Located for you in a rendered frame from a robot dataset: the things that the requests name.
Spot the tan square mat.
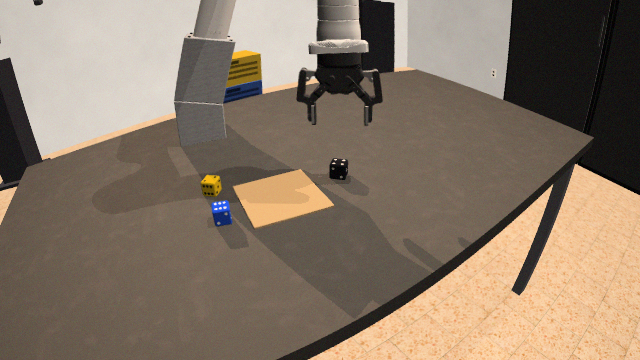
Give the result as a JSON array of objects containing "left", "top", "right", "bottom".
[{"left": 233, "top": 169, "right": 335, "bottom": 230}]

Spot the yellow die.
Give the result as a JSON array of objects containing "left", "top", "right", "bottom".
[{"left": 201, "top": 175, "right": 222, "bottom": 197}]

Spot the blue die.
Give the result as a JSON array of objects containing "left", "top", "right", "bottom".
[{"left": 211, "top": 200, "right": 232, "bottom": 226}]

